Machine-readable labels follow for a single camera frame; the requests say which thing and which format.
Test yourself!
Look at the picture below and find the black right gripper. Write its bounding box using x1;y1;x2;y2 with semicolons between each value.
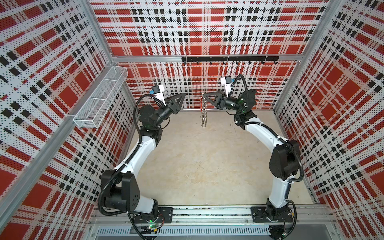
203;92;243;114

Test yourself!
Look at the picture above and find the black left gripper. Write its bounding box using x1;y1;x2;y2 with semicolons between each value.
154;93;186;128

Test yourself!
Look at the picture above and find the red-handled key organizer ring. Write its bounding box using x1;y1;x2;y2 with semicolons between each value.
200;93;209;129

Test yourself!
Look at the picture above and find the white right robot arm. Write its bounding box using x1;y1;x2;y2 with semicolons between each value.
203;89;304;223

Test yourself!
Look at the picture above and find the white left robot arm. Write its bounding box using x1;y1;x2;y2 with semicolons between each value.
98;94;186;221

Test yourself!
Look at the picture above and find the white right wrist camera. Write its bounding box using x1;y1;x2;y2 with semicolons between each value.
220;76;234;97

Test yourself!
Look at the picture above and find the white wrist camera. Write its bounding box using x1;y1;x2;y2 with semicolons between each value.
220;76;234;97
150;85;165;105

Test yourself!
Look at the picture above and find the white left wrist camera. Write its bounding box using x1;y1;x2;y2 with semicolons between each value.
150;85;165;105

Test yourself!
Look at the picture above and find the black hook rail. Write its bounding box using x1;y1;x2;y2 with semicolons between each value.
181;56;280;63

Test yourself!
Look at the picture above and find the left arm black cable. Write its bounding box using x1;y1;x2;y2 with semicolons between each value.
97;93;157;217

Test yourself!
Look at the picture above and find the white wire mesh basket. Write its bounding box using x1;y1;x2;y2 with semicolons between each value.
74;66;128;129

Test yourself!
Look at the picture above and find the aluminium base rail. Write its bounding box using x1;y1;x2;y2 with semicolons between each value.
86;205;334;238

